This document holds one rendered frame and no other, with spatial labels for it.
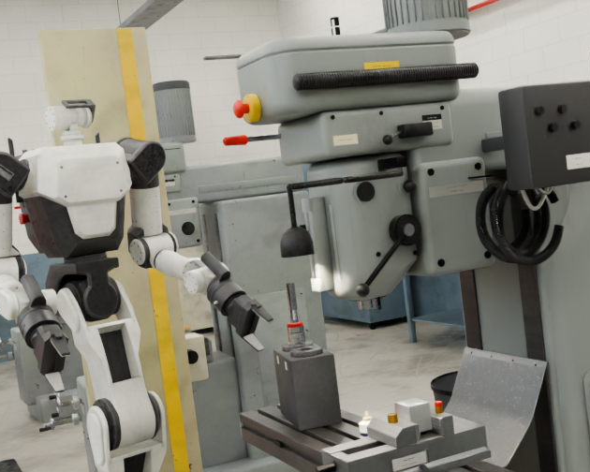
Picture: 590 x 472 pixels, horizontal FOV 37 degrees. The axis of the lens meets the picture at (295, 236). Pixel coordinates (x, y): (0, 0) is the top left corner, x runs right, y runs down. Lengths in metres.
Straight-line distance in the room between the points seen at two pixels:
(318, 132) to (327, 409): 0.82
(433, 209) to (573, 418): 0.60
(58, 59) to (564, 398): 2.33
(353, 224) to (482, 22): 6.61
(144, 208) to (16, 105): 8.40
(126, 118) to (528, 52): 4.94
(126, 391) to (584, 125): 1.35
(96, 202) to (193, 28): 9.30
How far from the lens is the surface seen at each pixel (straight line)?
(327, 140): 1.89
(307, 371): 2.36
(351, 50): 1.93
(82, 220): 2.45
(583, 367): 2.20
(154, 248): 2.65
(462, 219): 2.05
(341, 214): 1.94
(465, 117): 2.09
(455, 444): 1.99
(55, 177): 2.43
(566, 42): 7.65
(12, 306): 2.22
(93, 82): 3.64
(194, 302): 10.49
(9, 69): 11.05
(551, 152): 1.89
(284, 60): 1.87
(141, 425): 2.46
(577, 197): 2.20
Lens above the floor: 1.57
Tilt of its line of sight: 3 degrees down
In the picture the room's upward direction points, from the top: 7 degrees counter-clockwise
